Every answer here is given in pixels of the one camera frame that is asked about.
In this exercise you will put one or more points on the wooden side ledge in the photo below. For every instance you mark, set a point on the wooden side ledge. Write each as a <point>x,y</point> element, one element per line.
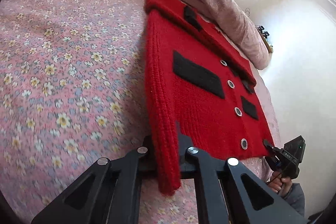
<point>267,44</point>

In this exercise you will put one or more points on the person's right hand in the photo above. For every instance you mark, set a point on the person's right hand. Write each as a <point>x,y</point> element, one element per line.
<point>280,185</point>

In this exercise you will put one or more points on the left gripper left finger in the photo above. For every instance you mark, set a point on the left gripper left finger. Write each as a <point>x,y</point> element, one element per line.
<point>108,191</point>

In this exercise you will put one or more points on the red knit cardigan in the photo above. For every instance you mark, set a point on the red knit cardigan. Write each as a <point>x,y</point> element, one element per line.
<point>197,84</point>

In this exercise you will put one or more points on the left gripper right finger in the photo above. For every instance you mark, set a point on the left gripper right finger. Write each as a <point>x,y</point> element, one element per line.
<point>228,192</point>

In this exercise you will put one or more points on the grey right sleeve forearm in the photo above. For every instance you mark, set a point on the grey right sleeve forearm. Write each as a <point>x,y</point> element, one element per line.
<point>296,198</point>

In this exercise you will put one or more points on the dark items on ledge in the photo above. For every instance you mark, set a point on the dark items on ledge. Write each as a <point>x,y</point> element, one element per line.
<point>262,30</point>

